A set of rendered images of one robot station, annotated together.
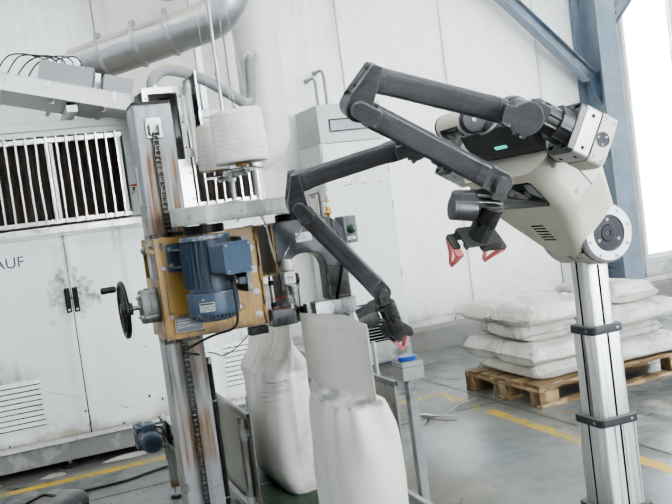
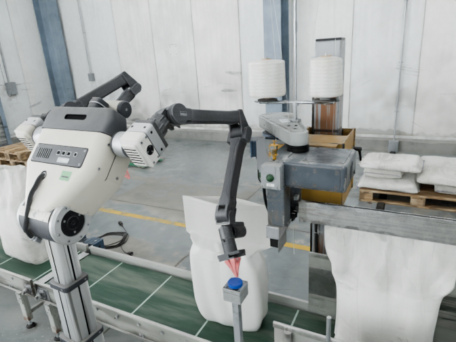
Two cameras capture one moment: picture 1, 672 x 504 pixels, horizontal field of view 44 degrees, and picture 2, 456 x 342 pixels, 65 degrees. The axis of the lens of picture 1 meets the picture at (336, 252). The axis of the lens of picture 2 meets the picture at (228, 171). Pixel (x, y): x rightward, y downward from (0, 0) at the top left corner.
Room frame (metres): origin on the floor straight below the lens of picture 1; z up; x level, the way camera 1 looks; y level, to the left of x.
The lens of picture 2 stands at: (3.61, -0.97, 1.72)
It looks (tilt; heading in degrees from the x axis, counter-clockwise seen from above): 18 degrees down; 140
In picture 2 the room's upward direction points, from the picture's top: 4 degrees counter-clockwise
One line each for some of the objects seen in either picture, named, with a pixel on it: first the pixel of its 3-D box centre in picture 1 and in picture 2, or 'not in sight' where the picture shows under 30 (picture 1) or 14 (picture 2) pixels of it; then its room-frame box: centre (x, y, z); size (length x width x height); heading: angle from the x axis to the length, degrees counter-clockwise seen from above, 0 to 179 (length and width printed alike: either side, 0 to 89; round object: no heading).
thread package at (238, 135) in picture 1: (238, 137); (267, 79); (2.49, 0.24, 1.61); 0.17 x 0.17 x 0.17
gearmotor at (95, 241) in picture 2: not in sight; (84, 244); (0.92, -0.23, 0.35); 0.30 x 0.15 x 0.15; 22
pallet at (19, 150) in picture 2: not in sight; (40, 146); (-3.26, 0.55, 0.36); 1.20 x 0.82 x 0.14; 108
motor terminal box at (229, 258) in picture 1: (231, 261); (256, 148); (2.36, 0.30, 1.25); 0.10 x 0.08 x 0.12; 137
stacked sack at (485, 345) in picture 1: (516, 338); not in sight; (5.59, -1.14, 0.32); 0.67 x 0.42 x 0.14; 116
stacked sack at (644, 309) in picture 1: (623, 310); not in sight; (5.47, -1.84, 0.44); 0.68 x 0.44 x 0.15; 112
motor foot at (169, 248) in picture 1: (188, 256); not in sight; (2.49, 0.44, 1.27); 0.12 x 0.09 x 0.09; 112
